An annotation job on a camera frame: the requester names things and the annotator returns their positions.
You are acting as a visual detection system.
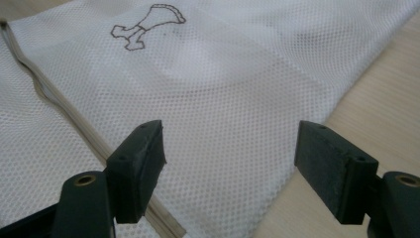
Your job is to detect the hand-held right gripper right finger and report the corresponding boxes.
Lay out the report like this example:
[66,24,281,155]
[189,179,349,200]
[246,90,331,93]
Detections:
[293,120,380,226]

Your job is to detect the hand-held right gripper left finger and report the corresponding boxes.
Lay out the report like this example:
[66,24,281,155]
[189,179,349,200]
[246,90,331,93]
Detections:
[104,119,167,225]

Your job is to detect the white mesh laundry bag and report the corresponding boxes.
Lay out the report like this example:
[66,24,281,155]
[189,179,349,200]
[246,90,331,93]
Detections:
[0,0,420,238]

